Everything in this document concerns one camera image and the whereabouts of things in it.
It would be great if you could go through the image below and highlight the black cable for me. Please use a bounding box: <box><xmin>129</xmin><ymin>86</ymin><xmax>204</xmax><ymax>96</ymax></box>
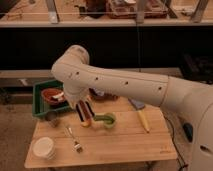
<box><xmin>163</xmin><ymin>114</ymin><xmax>189</xmax><ymax>171</ymax></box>

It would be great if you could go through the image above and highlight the metal fork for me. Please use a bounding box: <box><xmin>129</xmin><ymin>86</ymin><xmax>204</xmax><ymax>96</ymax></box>
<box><xmin>65</xmin><ymin>125</ymin><xmax>83</xmax><ymax>153</ymax></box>

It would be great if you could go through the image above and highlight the dark brown bowl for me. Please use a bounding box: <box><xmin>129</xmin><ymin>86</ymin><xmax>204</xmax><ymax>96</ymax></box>
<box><xmin>89</xmin><ymin>88</ymin><xmax>118</xmax><ymax>101</ymax></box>

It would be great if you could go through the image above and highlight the small metal cup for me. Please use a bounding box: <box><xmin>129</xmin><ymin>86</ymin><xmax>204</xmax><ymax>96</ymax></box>
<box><xmin>45</xmin><ymin>111</ymin><xmax>60</xmax><ymax>127</ymax></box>

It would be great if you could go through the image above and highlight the green plastic tray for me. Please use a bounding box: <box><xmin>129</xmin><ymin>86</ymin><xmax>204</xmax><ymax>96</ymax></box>
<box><xmin>32</xmin><ymin>80</ymin><xmax>71</xmax><ymax>118</ymax></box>

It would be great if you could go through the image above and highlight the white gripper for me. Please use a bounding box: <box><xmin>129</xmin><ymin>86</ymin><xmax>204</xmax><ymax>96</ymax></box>
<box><xmin>64</xmin><ymin>90</ymin><xmax>91</xmax><ymax>109</ymax></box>

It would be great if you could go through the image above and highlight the white plastic spoon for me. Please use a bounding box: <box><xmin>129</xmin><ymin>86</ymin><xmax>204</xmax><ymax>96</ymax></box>
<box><xmin>52</xmin><ymin>93</ymin><xmax>64</xmax><ymax>99</ymax></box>

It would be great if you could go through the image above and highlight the striped chalkboard eraser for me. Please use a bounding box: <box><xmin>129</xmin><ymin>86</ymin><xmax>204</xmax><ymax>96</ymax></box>
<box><xmin>76</xmin><ymin>100</ymin><xmax>95</xmax><ymax>122</ymax></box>

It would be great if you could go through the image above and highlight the white round container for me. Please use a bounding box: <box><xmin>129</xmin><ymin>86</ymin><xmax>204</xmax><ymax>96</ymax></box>
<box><xmin>32</xmin><ymin>137</ymin><xmax>55</xmax><ymax>159</ymax></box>

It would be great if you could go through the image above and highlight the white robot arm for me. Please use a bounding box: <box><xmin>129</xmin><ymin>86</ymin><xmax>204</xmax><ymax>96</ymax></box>
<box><xmin>51</xmin><ymin>45</ymin><xmax>213</xmax><ymax>171</ymax></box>

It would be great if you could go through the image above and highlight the red bowl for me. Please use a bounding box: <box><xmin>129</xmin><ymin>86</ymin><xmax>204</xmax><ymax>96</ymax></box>
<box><xmin>41</xmin><ymin>88</ymin><xmax>66</xmax><ymax>105</ymax></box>

